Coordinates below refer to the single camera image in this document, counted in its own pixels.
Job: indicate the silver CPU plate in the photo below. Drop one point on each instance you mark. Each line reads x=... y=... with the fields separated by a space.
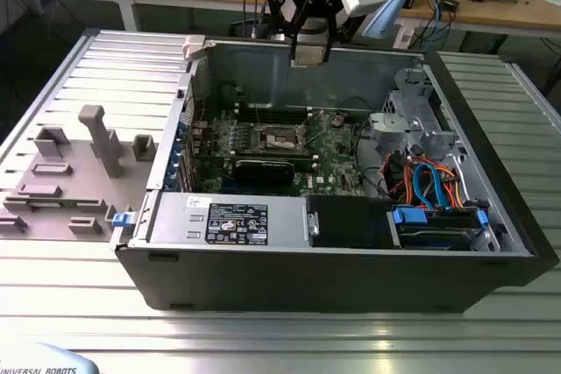
x=309 y=55

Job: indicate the white labelled box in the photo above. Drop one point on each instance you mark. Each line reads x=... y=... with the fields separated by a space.
x=405 y=37

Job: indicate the round coin battery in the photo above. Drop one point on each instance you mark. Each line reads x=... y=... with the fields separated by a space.
x=337 y=120

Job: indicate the beige case latch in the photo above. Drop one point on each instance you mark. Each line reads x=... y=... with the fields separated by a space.
x=193 y=46

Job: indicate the silver drive cage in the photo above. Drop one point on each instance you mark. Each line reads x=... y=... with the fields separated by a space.
x=394 y=124

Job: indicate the small black adapter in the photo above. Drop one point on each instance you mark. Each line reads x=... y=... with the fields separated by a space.
x=449 y=4

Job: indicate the green motherboard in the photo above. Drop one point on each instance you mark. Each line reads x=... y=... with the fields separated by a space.
x=333 y=159

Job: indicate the black graphics card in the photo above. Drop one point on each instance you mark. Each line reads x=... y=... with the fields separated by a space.
x=263 y=171

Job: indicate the blue card retention clip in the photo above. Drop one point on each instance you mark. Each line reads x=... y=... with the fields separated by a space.
x=176 y=156
x=182 y=129
x=172 y=171
x=169 y=184

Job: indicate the hard disk in blue carrier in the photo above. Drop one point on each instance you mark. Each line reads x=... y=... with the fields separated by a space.
x=409 y=217

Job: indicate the grey power supply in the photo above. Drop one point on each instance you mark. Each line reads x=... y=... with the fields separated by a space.
x=175 y=216

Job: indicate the black PC case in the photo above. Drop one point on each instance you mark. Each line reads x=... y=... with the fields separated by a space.
x=307 y=277

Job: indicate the blue case latch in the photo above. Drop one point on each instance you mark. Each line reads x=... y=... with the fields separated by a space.
x=122 y=220

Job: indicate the grey parts rack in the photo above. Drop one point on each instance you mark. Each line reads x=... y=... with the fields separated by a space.
x=66 y=190

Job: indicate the green RAM stick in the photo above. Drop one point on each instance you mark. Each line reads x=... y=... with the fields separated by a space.
x=61 y=204

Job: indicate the pale blue teach pendant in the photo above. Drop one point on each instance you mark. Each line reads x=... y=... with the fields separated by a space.
x=44 y=361

